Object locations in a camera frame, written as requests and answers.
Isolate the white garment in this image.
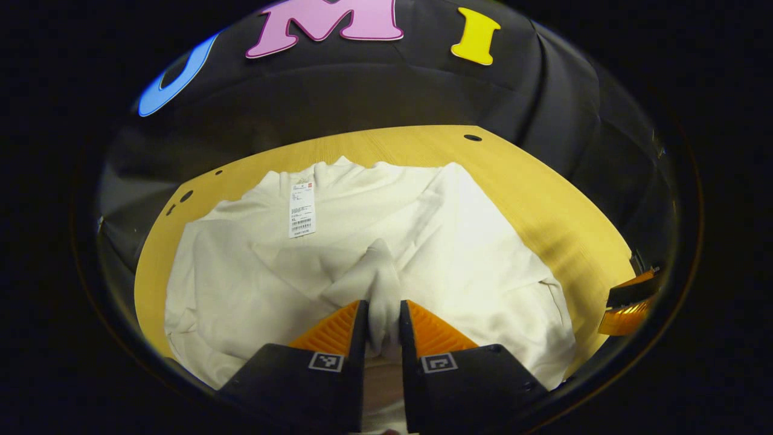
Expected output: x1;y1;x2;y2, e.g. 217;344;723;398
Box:
164;156;577;434

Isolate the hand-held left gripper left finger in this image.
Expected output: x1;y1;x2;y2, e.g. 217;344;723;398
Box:
217;300;369;433

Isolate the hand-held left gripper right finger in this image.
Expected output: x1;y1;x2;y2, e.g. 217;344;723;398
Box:
399;300;549;434

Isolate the black backdrop cloth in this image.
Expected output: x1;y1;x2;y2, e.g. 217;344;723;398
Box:
97;0;677;272

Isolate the white paper hang tag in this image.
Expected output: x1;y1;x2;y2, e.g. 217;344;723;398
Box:
288;179;316;239

